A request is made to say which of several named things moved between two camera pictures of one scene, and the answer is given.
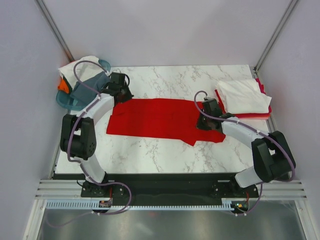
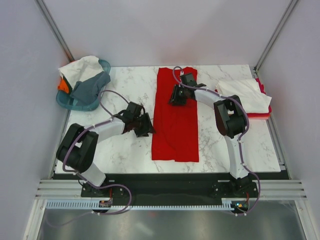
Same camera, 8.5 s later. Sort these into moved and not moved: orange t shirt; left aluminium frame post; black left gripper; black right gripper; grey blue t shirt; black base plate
Moved: black right gripper; black left gripper
Not moved: left aluminium frame post; black base plate; orange t shirt; grey blue t shirt
